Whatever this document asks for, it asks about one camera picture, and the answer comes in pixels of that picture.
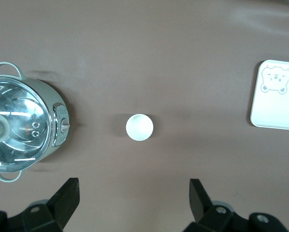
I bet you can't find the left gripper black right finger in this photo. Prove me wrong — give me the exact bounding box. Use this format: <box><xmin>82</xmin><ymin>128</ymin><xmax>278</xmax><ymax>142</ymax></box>
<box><xmin>185</xmin><ymin>178</ymin><xmax>246</xmax><ymax>232</ymax></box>

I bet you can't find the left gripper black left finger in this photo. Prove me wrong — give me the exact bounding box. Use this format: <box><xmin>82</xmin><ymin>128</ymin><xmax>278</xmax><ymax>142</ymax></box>
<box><xmin>21</xmin><ymin>178</ymin><xmax>80</xmax><ymax>232</ymax></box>

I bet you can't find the white plastic cup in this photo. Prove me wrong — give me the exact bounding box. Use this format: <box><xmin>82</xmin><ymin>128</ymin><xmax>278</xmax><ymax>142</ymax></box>
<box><xmin>125</xmin><ymin>113</ymin><xmax>154</xmax><ymax>142</ymax></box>

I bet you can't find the glass pot lid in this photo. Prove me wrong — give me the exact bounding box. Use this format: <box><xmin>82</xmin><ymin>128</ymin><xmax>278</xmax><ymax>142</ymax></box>
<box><xmin>0</xmin><ymin>76</ymin><xmax>55</xmax><ymax>173</ymax></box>

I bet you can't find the green electric cooking pot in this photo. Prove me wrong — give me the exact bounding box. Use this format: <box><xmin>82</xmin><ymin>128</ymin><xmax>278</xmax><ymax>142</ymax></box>
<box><xmin>0</xmin><ymin>62</ymin><xmax>70</xmax><ymax>182</ymax></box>

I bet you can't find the cream tray with bear print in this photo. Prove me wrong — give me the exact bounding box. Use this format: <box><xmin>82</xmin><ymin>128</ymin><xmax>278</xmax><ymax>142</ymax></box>
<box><xmin>249</xmin><ymin>59</ymin><xmax>289</xmax><ymax>131</ymax></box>

